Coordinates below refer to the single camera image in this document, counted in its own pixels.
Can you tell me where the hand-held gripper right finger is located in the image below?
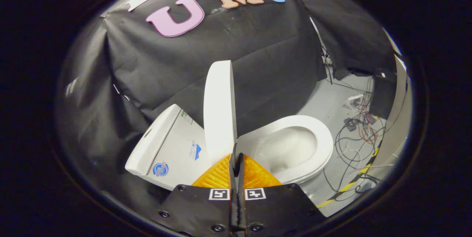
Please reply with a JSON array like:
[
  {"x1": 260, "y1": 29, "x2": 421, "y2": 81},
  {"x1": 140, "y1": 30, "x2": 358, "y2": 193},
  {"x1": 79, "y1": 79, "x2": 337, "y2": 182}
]
[{"x1": 236, "y1": 152, "x2": 327, "y2": 237}]

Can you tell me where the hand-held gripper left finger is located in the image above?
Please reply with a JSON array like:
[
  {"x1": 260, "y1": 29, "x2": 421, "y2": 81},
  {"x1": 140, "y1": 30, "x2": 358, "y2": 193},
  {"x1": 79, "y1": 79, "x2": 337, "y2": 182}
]
[{"x1": 157, "y1": 143, "x2": 239, "y2": 237}]

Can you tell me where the white toilet lid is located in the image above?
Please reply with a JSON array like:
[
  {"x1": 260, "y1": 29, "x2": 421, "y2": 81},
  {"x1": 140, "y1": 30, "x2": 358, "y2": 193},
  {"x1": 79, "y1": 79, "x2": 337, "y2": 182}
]
[{"x1": 204, "y1": 60, "x2": 237, "y2": 164}]

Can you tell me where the white ceramic toilet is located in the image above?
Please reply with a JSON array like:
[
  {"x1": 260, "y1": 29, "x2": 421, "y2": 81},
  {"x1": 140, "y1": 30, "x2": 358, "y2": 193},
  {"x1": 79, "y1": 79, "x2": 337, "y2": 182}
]
[{"x1": 125, "y1": 104, "x2": 334, "y2": 198}]

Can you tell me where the white toilet seat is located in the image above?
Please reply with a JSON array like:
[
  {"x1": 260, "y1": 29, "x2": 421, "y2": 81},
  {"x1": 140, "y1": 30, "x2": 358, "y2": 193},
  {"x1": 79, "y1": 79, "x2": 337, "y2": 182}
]
[{"x1": 236, "y1": 115, "x2": 334, "y2": 185}]

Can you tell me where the yellow black striped floor tape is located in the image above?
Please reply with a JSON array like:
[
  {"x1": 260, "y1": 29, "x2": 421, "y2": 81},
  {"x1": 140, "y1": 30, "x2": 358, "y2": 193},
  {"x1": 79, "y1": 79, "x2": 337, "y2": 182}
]
[{"x1": 317, "y1": 147, "x2": 382, "y2": 209}]

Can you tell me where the black backdrop cloth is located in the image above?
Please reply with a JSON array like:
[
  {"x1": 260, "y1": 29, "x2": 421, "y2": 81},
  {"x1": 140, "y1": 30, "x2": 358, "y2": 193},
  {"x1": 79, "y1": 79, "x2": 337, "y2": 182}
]
[{"x1": 55, "y1": 0, "x2": 399, "y2": 208}]

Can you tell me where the white panel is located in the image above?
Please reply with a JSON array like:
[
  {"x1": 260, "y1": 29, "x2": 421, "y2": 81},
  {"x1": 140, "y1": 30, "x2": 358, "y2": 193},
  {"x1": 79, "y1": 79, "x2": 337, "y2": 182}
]
[{"x1": 372, "y1": 55, "x2": 413, "y2": 167}]

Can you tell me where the black box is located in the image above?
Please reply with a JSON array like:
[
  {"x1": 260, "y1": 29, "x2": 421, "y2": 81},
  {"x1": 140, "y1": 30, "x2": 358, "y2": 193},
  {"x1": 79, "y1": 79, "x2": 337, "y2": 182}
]
[{"x1": 370, "y1": 76, "x2": 397, "y2": 119}]

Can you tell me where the tangled floor cable bundle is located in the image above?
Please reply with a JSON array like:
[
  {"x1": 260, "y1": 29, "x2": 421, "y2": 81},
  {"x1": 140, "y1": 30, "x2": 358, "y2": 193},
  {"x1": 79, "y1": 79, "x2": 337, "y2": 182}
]
[{"x1": 323, "y1": 82, "x2": 388, "y2": 201}]

